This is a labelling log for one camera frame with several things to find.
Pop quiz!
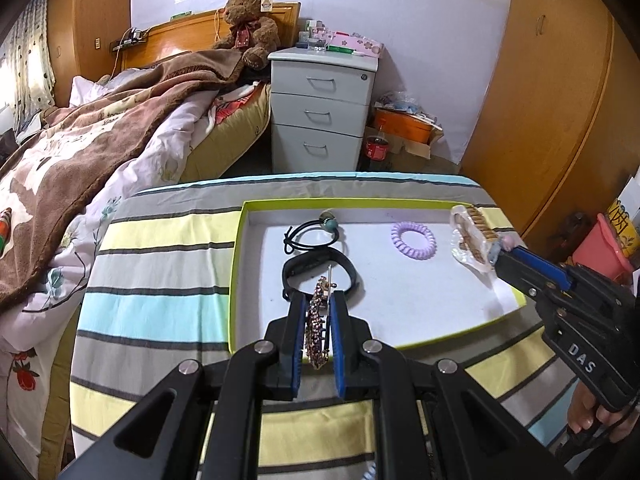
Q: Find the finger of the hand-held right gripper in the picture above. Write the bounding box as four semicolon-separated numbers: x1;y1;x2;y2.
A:
510;246;571;291
494;250;556;306

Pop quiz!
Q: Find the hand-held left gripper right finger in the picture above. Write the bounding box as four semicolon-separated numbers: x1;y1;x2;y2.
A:
327;291;571;480

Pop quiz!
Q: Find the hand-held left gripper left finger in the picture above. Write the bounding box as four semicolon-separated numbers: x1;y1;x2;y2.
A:
57;291;308;480

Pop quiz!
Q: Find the rhinestone hair barrette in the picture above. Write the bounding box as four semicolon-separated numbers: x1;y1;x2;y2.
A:
305;266;337;371

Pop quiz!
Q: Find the large clear brown claw clip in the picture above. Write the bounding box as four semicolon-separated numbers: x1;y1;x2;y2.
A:
449;204;516;275

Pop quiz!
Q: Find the black fitness band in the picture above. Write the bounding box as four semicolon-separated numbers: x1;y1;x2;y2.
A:
281;249;366;306

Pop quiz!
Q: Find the green shallow box tray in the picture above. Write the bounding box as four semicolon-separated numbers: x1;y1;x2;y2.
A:
229;199;526;356

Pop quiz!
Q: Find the black hair tie with bead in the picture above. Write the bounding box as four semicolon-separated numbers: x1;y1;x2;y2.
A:
284;212;346;256

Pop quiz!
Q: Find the purple spiral hair tie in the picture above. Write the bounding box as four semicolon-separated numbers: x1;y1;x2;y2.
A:
391;221;437;261

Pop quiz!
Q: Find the person's right hand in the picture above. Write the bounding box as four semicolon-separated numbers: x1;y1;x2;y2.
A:
567;382;640;443

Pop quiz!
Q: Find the pink plastic bucket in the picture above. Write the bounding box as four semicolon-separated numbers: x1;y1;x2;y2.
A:
575;212;633;281

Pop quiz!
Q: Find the white printed carton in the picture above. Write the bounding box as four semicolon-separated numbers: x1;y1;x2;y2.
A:
605;175;640;256

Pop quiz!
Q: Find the striped tablecloth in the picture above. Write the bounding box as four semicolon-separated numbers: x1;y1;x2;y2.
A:
70;172;581;480

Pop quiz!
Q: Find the large wooden wardrobe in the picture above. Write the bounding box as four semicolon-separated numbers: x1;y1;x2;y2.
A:
460;0;640;251

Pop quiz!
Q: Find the brown cardboard box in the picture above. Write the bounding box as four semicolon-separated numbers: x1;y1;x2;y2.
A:
395;125;443;160

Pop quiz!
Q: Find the cola bottle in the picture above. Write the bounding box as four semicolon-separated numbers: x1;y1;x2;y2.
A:
365;127;391;173

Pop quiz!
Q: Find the orange plastic basin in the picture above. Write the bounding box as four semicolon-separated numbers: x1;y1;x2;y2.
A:
374;107;436;145

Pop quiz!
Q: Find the clear plastic bag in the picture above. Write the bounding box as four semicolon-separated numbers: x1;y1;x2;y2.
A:
375;91;443;126

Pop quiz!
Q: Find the yellow printed pillow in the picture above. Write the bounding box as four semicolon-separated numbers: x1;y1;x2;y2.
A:
180;82;273;183

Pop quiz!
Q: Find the white drawer nightstand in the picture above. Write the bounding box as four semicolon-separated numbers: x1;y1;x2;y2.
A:
267;46;378;175

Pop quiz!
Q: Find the bed with brown blanket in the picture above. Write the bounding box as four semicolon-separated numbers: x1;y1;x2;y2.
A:
0;75;236;461

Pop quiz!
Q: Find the brown fleece blanket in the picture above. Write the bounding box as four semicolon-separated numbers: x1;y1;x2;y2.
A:
0;49;246;311

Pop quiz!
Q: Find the pink flowered box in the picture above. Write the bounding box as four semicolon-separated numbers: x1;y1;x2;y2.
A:
327;30;386;58

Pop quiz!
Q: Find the clear containers cluster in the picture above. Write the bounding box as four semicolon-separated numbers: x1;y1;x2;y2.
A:
297;19;333;51

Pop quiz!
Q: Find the wooden bed headboard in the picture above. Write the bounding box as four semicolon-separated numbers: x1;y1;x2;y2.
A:
112;1;302;71

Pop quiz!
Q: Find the brown teddy bear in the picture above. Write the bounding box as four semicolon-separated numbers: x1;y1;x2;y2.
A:
211;0;282;70

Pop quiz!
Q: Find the power strip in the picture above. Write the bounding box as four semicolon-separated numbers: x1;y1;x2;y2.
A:
112;27;150;52

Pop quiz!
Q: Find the spotted curtain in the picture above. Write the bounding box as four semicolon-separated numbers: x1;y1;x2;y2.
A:
10;0;57;131

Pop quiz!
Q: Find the wooden wardrobe with star stickers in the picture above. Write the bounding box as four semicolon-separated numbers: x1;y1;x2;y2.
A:
45;0;135;106

